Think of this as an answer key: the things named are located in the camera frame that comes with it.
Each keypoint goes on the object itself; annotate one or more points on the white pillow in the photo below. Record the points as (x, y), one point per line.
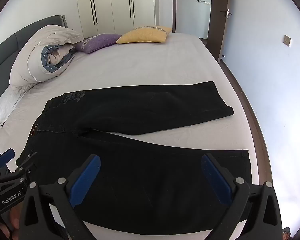
(7, 102)

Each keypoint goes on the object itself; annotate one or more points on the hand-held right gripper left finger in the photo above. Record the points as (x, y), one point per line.
(86, 180)

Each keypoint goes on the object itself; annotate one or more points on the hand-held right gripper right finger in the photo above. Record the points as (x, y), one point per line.
(216, 180)

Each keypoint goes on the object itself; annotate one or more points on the dark brown door frame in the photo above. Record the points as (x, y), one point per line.
(174, 5)

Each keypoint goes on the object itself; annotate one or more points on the bed with white sheet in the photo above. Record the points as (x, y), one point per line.
(140, 62)

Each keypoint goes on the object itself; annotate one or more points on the purple cushion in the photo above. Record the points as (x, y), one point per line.
(100, 41)

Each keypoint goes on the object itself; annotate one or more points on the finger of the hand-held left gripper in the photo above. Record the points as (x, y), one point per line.
(3, 158)
(25, 165)

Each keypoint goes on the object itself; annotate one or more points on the dark brown door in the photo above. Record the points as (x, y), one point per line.
(217, 30)

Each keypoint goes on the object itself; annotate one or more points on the folded white duvet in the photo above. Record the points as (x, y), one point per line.
(40, 45)

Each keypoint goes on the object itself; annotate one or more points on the person's left hand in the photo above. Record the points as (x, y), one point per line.
(13, 221)

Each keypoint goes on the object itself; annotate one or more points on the white wall control panel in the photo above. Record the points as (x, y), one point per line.
(202, 1)

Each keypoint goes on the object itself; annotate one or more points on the yellow cushion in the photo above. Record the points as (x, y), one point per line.
(145, 35)

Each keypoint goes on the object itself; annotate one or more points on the bronze wall socket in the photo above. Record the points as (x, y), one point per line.
(287, 40)

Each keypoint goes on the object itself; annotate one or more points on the black pants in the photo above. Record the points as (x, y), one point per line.
(140, 110)

